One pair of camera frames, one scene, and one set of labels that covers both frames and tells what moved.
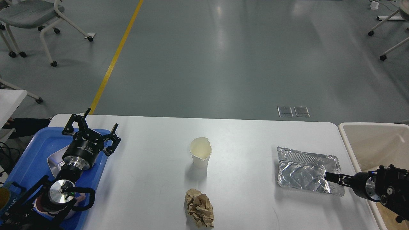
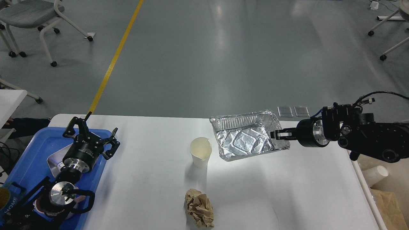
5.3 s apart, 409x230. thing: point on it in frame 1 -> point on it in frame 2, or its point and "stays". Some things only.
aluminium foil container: (306, 171) -> (239, 135)
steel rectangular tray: (55, 162) stays
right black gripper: (362, 183) -> (309, 133)
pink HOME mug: (80, 198) stays
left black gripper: (86, 145) stays
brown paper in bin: (389, 217) stays
